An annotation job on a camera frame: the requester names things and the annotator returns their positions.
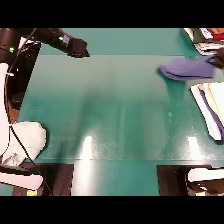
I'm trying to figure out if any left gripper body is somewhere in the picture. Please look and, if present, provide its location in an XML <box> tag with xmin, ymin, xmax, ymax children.
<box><xmin>67</xmin><ymin>37</ymin><xmax>91</xmax><ymax>59</ymax></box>

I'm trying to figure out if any purple shirt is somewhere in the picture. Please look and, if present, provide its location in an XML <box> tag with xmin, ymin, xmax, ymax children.
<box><xmin>157</xmin><ymin>55</ymin><xmax>218</xmax><ymax>82</ymax></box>

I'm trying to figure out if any heap of clothes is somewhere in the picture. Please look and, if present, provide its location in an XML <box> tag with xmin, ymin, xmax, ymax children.
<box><xmin>183</xmin><ymin>27</ymin><xmax>224</xmax><ymax>57</ymax></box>

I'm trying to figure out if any cream garment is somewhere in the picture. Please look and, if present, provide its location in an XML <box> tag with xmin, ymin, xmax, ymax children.
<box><xmin>198</xmin><ymin>81</ymin><xmax>224</xmax><ymax>125</ymax></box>

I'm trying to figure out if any purple garment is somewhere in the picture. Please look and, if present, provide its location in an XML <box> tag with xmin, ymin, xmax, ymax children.
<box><xmin>205</xmin><ymin>85</ymin><xmax>224</xmax><ymax>145</ymax></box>

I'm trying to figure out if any black cable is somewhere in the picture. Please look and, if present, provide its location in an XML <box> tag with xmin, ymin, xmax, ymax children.
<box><xmin>3</xmin><ymin>63</ymin><xmax>54</xmax><ymax>197</ymax></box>

